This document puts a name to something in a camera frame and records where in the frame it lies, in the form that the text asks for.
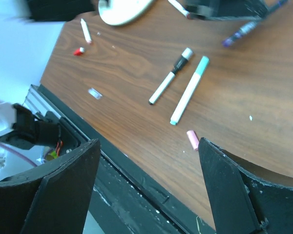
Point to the red pen cap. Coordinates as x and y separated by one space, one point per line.
79 51

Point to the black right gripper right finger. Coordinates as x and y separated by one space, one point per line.
245 198

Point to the red-tipped white marker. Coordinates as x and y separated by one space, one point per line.
180 8

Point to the small black-tipped white marker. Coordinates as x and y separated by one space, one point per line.
158 92

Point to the pink pen cap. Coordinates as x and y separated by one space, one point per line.
193 139

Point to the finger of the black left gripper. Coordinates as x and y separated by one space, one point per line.
227 9

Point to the round pastel plate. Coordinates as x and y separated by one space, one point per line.
121 12

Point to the white marker with green end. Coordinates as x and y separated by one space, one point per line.
191 87

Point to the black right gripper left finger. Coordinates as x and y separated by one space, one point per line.
52 198

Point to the grey pen cap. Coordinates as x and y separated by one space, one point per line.
94 93

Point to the white pen at table edge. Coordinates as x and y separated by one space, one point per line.
86 31

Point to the purple pen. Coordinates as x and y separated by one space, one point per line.
248 27

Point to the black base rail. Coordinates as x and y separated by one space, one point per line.
126 200

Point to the black and white pen cap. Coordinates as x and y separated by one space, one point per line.
182 60

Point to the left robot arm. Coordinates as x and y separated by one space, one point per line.
19 128

